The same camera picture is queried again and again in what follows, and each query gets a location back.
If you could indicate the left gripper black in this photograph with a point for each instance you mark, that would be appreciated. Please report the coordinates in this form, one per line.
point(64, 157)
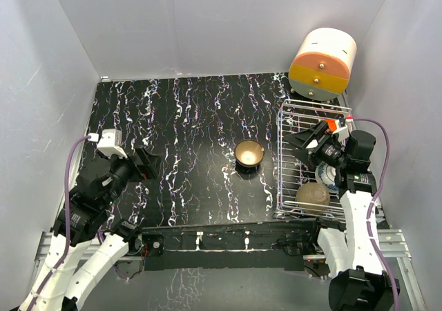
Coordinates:
point(150, 166)

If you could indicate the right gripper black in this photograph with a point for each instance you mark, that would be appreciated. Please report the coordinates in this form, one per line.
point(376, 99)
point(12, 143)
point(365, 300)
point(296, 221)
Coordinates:
point(299, 139)

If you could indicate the blue white patterned bowl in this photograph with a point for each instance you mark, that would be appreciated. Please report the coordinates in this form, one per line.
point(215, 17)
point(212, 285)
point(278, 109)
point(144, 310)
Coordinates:
point(325, 175)

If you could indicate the brown bowl cream interior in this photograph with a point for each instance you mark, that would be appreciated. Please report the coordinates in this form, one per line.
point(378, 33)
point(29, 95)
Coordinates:
point(249, 153)

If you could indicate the black glossy bowl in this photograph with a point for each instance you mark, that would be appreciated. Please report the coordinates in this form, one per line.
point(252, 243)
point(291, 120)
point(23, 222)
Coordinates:
point(313, 198)

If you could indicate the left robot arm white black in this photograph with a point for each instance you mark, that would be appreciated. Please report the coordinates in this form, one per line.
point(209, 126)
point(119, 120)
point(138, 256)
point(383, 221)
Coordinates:
point(61, 283)

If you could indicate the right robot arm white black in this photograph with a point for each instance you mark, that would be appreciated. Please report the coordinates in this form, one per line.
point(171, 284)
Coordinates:
point(361, 278)

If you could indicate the round pastel drawer cabinet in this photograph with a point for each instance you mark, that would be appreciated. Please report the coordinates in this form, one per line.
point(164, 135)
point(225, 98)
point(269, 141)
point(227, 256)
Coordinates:
point(322, 67)

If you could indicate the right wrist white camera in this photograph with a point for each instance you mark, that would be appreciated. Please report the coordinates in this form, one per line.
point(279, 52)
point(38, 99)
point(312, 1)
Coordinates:
point(341, 127)

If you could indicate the wrist white camera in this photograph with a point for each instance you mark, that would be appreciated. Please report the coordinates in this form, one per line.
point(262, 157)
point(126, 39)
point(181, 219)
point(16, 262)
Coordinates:
point(341, 127)
point(110, 144)

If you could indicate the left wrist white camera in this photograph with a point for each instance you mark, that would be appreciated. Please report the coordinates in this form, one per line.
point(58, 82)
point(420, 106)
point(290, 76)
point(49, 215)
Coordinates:
point(110, 144)

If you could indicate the white wire dish rack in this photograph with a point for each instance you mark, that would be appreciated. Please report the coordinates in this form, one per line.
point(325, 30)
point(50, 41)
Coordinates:
point(296, 116)

